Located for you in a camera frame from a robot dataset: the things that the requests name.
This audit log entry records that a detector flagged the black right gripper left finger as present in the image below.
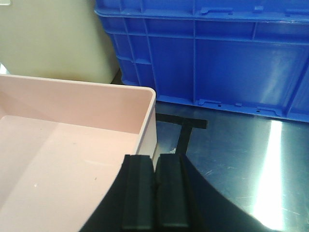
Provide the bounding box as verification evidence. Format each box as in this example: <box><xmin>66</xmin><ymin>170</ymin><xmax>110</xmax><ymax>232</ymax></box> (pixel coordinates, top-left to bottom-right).
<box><xmin>81</xmin><ymin>155</ymin><xmax>155</xmax><ymax>232</ymax></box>

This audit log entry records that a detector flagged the blue plastic crate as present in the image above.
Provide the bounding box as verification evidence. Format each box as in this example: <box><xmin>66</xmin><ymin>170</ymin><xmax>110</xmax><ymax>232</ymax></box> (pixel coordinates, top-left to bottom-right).
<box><xmin>94</xmin><ymin>0</ymin><xmax>309</xmax><ymax>122</ymax></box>

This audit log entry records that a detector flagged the pink plastic bin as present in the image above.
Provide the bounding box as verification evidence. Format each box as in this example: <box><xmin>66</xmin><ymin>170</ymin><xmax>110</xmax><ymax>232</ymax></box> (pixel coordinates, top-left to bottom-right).
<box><xmin>0</xmin><ymin>74</ymin><xmax>157</xmax><ymax>232</ymax></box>

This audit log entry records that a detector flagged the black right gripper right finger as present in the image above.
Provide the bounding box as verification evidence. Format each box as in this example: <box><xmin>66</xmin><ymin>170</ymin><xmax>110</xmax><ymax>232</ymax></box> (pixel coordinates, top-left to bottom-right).
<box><xmin>155</xmin><ymin>153</ymin><xmax>271</xmax><ymax>232</ymax></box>

